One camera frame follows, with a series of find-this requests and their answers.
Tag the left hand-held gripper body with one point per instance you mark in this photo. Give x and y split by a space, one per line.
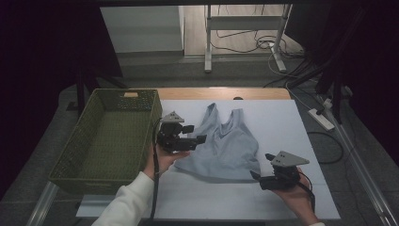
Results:
172 138

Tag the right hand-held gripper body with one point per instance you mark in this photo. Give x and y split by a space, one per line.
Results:
282 177

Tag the light blue tank top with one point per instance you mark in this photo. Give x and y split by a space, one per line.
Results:
229 147

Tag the green woven basket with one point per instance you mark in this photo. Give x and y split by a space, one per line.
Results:
106 144

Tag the person's left hand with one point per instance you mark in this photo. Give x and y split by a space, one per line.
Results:
163 161

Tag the person's right hand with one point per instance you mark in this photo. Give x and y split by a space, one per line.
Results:
296 201

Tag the wooden table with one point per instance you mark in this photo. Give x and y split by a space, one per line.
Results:
204 93

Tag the white foam board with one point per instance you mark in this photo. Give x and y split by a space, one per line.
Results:
219 201

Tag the white power strip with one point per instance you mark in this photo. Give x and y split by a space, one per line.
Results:
321 119

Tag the white plug adapter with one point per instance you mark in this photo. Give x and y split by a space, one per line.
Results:
328 103

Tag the black floor stand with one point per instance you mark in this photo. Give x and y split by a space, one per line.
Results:
81 94
337 100

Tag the metal frame rail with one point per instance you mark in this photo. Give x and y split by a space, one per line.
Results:
44 202
360 166

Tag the white metal desk frame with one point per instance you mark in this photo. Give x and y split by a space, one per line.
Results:
244 22

